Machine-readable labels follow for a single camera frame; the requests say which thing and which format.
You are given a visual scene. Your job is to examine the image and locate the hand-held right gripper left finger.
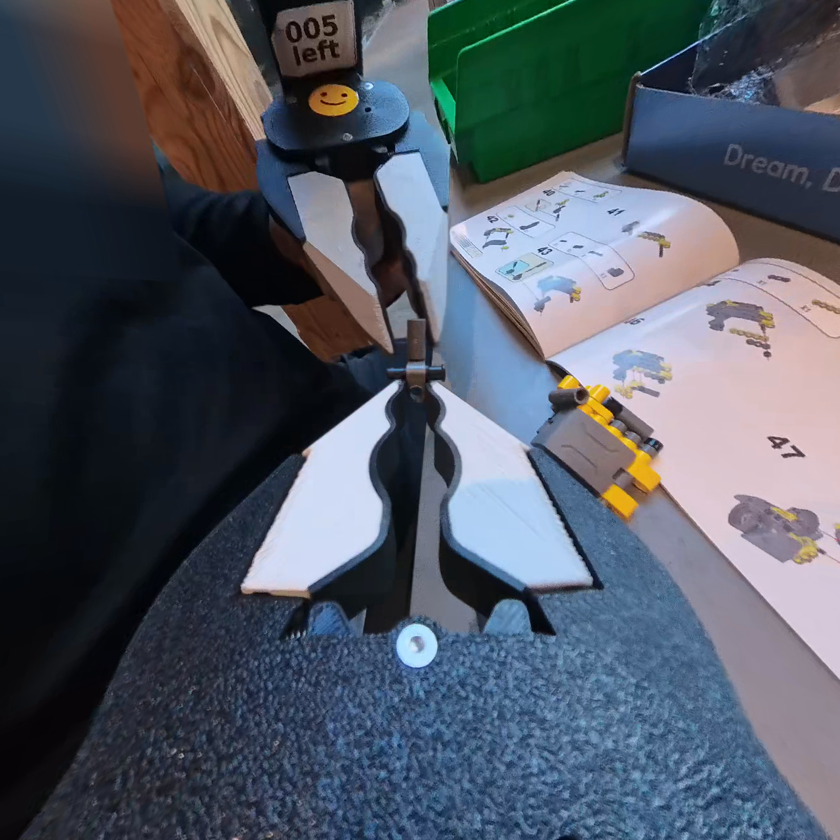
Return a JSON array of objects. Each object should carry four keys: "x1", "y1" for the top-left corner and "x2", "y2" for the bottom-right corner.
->
[{"x1": 239, "y1": 381, "x2": 404, "y2": 599}]

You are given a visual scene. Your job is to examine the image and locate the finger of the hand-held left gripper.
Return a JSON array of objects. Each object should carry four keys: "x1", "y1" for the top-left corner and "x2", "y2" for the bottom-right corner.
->
[
  {"x1": 374, "y1": 151, "x2": 450, "y2": 345},
  {"x1": 287, "y1": 172, "x2": 396, "y2": 357}
]

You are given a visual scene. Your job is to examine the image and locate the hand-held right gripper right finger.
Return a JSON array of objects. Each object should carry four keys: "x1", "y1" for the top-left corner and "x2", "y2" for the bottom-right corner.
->
[{"x1": 427, "y1": 382, "x2": 596, "y2": 595}]

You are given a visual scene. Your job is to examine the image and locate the grey yellow brick subassembly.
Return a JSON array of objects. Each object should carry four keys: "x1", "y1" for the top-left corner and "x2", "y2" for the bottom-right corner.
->
[{"x1": 532, "y1": 375, "x2": 664, "y2": 519}]

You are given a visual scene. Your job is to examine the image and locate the person's left forearm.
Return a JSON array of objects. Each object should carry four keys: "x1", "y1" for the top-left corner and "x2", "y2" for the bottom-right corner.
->
[{"x1": 164, "y1": 177, "x2": 322, "y2": 309}]

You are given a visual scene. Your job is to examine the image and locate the wooden desk leg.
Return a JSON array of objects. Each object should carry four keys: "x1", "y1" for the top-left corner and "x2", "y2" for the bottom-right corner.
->
[{"x1": 112, "y1": 0, "x2": 378, "y2": 362}]

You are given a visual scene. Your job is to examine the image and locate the person's left hand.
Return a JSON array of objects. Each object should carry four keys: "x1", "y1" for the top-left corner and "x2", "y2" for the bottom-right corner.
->
[{"x1": 269, "y1": 212, "x2": 324, "y2": 278}]

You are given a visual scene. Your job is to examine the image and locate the person's trousers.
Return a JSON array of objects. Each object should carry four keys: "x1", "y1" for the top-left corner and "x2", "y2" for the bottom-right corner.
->
[{"x1": 338, "y1": 346, "x2": 398, "y2": 401}]

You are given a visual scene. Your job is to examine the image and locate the green plastic bin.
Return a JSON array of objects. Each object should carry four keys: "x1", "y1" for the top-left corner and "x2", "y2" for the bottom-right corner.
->
[{"x1": 427, "y1": 0, "x2": 713, "y2": 183}]

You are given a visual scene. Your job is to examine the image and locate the person's dark top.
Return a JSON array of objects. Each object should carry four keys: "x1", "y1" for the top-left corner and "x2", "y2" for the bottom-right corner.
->
[{"x1": 0, "y1": 190, "x2": 395, "y2": 840}]

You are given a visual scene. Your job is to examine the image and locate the white building instruction booklet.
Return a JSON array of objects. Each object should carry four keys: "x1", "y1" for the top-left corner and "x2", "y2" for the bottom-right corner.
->
[{"x1": 449, "y1": 171, "x2": 840, "y2": 680}]

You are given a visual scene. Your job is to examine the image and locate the dark grey cardboard box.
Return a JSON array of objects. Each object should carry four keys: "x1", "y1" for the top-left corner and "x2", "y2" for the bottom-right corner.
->
[{"x1": 622, "y1": 0, "x2": 840, "y2": 240}]

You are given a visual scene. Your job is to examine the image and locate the clear plastic bag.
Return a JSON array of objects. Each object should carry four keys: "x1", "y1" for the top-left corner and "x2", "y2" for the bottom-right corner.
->
[{"x1": 689, "y1": 0, "x2": 840, "y2": 109}]

